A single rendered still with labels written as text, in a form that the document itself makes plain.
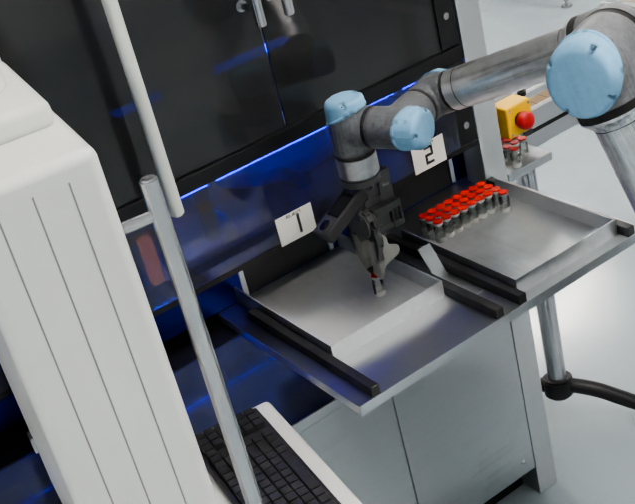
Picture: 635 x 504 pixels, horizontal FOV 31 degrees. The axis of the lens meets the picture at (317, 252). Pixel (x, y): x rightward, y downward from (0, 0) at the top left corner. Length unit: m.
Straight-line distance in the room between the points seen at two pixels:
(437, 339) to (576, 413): 1.26
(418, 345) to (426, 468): 0.70
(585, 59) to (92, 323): 0.80
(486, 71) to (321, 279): 0.58
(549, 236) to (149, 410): 1.04
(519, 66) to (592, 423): 1.48
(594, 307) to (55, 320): 2.48
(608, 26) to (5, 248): 0.93
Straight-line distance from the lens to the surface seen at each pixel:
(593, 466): 3.10
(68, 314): 1.44
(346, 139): 2.04
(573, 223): 2.34
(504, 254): 2.27
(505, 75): 1.98
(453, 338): 2.05
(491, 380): 2.74
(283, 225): 2.23
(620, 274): 3.83
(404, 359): 2.03
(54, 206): 1.38
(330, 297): 2.25
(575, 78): 1.75
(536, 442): 2.94
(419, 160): 2.39
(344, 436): 2.51
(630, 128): 1.79
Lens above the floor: 2.02
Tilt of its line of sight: 28 degrees down
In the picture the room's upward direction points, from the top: 15 degrees counter-clockwise
